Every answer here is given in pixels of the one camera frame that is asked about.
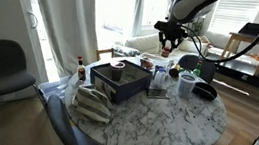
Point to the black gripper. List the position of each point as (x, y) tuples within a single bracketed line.
[(172, 32)]

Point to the small red lid jar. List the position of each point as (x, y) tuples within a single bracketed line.
[(165, 51)]

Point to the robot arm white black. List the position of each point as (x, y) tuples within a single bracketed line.
[(181, 12)]

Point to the clear plastic jar white lid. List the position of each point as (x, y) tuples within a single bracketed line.
[(159, 77)]

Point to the green glass bottle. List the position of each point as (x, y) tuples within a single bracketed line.
[(197, 70)]

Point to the white lidded plastic container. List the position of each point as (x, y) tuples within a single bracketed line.
[(185, 85)]

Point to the dark blue cardboard box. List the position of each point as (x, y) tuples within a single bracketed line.
[(134, 79)]

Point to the clear plastic cup in box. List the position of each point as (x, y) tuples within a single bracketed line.
[(117, 69)]

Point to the hot sauce bottle red cap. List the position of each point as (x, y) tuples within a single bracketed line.
[(81, 69)]

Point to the white sofa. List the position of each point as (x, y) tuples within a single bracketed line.
[(147, 43)]

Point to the dark round jar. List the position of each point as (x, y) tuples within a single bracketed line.
[(174, 71)]

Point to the small bowl with food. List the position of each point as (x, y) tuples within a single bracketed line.
[(146, 63)]

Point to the small dark framed tile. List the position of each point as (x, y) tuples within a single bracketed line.
[(157, 93)]

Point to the black open glasses case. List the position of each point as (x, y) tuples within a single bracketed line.
[(205, 91)]

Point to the wooden side table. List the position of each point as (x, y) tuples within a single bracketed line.
[(234, 41)]

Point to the black laptop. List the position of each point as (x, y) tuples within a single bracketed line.
[(250, 29)]

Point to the striped folded cloth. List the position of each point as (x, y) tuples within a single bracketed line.
[(93, 104)]

